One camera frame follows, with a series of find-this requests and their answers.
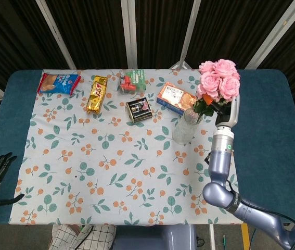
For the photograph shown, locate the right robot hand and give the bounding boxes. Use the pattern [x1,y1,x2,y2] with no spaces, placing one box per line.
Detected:
[209,94,241,129]

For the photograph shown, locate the pink rose bouquet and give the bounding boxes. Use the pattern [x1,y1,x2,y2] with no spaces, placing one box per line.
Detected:
[193,58,241,118]

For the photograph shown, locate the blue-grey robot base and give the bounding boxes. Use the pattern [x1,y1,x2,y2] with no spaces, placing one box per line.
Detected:
[114,224,197,250]

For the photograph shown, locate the textured clear glass vase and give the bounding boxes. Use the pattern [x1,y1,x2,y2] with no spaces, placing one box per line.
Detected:
[172,108,203,146]

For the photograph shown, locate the teal table cover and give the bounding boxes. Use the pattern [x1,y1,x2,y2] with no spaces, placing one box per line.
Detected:
[0,69,295,226]

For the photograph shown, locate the orange and blue carton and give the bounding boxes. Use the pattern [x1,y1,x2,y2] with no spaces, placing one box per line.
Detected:
[156,82,199,116]

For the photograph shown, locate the black rectangular tin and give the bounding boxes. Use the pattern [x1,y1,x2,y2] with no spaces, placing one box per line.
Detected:
[125,98,153,122]

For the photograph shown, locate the black white checkered cloth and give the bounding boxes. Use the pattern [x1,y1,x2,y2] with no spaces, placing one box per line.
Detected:
[52,224,117,250]

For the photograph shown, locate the green red snack packet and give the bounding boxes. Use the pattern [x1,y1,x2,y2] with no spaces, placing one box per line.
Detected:
[118,69,147,94]

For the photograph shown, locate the fruit and leaf print tablecloth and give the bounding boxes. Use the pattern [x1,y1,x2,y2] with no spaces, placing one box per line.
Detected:
[8,69,244,226]

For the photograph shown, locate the blue snack bag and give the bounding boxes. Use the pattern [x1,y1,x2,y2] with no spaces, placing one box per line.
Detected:
[36,72,82,95]

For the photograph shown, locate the white table leg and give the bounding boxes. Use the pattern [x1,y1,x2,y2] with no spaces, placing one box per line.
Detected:
[209,224,216,250]

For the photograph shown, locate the gold foil snack bag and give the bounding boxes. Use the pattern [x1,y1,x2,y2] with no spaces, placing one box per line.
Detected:
[86,75,108,115]

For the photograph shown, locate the dark folding screen white frames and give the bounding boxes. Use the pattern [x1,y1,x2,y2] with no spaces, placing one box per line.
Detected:
[0,0,295,131]

